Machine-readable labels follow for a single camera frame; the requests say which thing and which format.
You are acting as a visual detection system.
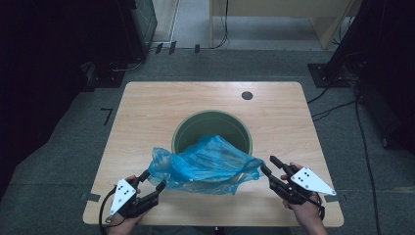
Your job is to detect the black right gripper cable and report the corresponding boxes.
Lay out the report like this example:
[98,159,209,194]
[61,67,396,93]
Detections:
[311,192,327,222]

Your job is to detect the light wooden desk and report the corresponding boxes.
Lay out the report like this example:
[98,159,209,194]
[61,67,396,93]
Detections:
[208,0,364,51]

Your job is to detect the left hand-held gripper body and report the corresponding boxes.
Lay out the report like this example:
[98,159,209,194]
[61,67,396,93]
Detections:
[109,177,161,219]

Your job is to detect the blue plastic bag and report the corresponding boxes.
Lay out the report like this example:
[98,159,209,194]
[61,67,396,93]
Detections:
[147,134,266,197]

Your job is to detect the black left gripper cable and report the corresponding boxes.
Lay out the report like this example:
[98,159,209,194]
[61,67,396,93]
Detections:
[98,185,127,235]

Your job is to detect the person's right hand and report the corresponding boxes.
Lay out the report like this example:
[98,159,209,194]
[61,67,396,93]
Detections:
[279,162,327,228]

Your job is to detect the black hanging cable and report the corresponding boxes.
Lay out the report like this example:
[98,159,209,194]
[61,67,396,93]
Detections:
[209,0,230,51]

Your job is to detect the long black floor cable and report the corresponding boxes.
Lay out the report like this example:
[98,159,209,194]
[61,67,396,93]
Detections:
[353,84,383,235]

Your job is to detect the person's left hand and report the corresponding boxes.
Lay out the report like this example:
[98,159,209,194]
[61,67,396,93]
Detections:
[108,174,145,231]

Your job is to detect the green plastic bucket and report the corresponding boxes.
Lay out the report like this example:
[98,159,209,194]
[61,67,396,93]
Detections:
[170,109,254,157]

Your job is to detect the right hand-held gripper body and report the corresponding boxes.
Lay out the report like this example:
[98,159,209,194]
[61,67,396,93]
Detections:
[269,166,338,207]

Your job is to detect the black stand base plate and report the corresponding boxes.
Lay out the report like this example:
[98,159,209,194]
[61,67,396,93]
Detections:
[307,62,352,89]

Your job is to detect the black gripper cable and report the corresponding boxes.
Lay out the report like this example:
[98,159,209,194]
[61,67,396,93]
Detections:
[311,192,327,222]
[98,185,127,235]

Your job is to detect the dark stand foot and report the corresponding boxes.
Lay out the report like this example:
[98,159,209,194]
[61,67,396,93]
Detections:
[80,60,127,93]

